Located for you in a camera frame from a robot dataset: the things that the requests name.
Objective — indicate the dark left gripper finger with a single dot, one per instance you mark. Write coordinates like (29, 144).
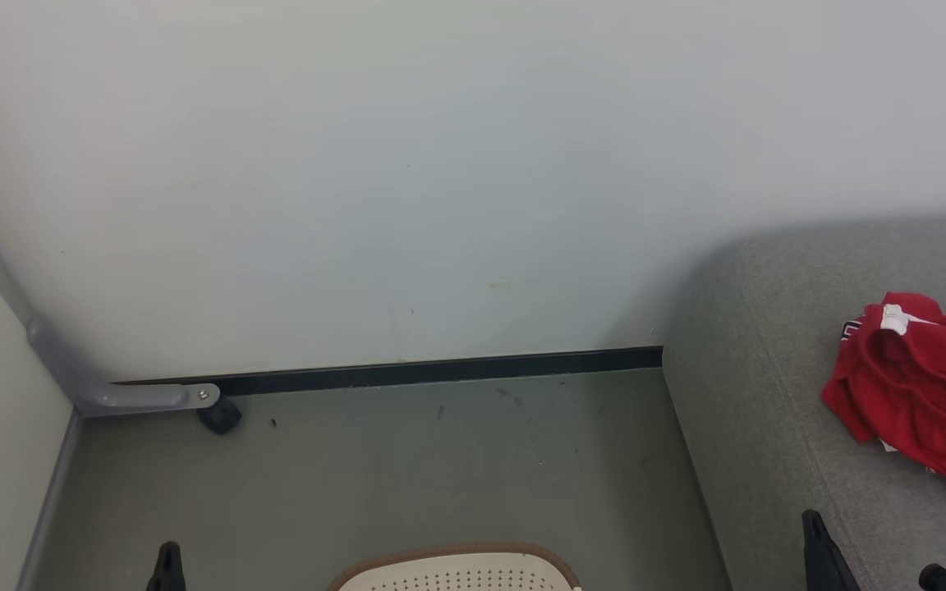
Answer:
(167, 570)

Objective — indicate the red white garment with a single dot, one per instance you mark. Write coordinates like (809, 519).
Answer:
(925, 394)

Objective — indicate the white perforated laundry basket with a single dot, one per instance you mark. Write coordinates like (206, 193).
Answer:
(456, 574)

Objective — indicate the grey fabric sofa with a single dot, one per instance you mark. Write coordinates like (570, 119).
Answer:
(769, 410)

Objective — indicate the grey metal partition foot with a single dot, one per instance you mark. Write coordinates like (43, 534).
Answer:
(128, 398)

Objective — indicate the black baseboard strip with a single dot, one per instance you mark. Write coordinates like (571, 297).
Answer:
(440, 371)

